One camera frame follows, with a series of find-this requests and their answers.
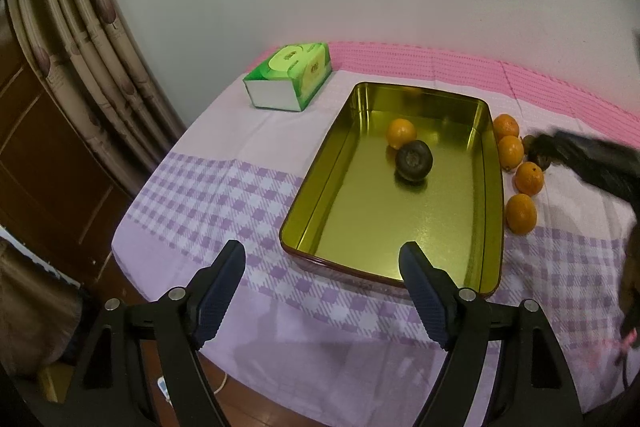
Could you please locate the dark purple mangosteen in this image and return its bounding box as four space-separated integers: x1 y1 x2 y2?
526 148 552 171
395 140 434 183

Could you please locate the green tissue box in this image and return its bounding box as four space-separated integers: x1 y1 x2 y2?
243 42 332 112

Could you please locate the orange tangerine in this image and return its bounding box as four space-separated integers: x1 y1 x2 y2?
386 118 418 150
492 114 520 142
498 135 524 171
504 194 537 235
513 161 544 196

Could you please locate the gold metal tin tray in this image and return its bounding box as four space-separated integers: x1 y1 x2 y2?
280 82 503 296

